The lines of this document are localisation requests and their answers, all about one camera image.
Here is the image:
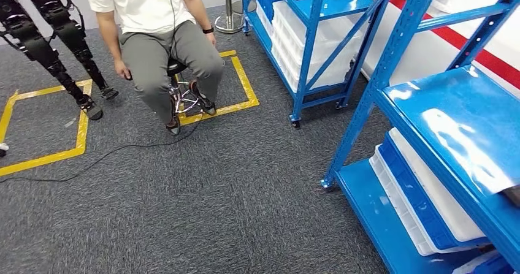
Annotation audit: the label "blue metal shelf rack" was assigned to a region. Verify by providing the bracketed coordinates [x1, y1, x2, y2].
[240, 0, 397, 129]
[321, 0, 520, 274]

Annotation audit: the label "black legged robot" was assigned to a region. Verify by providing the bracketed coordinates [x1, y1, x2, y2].
[0, 0, 120, 122]

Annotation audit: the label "white vehicle with red stripe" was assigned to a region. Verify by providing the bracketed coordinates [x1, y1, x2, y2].
[357, 0, 520, 98]

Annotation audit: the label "large white plastic bin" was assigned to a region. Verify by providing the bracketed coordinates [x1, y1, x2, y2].
[270, 0, 367, 92]

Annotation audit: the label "long black plastic part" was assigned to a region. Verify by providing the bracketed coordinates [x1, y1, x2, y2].
[502, 184, 520, 209]

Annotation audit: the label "person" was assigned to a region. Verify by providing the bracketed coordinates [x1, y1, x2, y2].
[82, 0, 226, 137]

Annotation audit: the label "person's right hand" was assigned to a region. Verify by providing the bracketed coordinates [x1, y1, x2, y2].
[113, 59, 134, 82]

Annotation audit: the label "black stool chrome base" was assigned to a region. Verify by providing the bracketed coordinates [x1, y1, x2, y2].
[166, 58, 204, 121]

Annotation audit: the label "chrome stanchion post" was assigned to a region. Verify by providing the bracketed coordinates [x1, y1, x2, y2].
[214, 0, 258, 34]

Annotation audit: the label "black floor cable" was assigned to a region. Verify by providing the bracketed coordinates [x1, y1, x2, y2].
[0, 120, 204, 185]

